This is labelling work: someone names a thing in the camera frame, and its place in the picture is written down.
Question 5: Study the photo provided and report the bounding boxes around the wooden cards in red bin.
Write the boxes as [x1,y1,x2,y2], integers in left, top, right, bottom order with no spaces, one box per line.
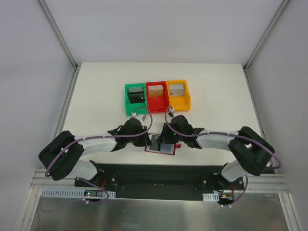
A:
[148,85,164,97]

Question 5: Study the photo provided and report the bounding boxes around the aluminium frame rail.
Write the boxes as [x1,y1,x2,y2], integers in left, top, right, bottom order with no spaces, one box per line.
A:
[30,169,291,193]

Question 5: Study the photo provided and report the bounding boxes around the right white cable duct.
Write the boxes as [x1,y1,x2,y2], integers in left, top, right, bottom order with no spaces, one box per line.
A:
[202,192,219,202]

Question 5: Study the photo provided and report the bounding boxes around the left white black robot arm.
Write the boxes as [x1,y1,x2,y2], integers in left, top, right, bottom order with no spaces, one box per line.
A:
[38,114,151,187]

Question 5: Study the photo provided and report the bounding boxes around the red leather card holder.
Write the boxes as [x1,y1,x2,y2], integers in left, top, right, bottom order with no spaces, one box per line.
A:
[144,134,181,155]

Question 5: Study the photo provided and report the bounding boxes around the left white cable duct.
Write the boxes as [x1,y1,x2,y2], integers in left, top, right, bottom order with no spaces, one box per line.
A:
[41,189,107,199]

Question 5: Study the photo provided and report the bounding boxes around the cards in yellow bin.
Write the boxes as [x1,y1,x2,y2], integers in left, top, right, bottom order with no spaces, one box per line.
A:
[169,83,184,97]

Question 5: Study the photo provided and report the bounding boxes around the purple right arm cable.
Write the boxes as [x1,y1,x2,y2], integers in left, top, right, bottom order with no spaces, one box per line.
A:
[164,105,282,170]

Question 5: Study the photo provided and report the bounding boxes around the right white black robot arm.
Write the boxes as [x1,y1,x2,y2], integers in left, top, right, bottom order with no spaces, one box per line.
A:
[157,115,275,192]

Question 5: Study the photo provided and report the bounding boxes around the black cards in green bin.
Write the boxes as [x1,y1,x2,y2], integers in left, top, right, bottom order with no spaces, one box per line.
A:
[128,87,145,104]

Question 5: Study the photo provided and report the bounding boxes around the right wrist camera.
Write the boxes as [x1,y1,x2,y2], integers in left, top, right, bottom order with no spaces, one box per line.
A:
[168,107,179,117]

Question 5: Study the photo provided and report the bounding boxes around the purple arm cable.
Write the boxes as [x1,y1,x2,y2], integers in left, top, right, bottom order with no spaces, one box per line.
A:
[164,105,282,170]
[45,106,153,178]

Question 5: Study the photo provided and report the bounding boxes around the white cable duct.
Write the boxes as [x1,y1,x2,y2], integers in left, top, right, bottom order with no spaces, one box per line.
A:
[41,189,107,199]
[202,192,219,202]

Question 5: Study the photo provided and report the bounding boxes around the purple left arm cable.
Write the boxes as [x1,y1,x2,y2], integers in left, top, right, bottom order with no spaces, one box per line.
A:
[45,106,153,178]

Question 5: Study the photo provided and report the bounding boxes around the green plastic bin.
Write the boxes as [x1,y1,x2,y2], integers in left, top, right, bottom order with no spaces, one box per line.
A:
[125,83,148,116]

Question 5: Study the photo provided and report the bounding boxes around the yellow plastic bin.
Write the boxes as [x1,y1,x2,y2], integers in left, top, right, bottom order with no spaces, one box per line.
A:
[166,79,191,111]

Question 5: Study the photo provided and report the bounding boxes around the red plastic bin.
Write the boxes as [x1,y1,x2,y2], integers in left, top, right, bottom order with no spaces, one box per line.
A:
[146,81,169,113]

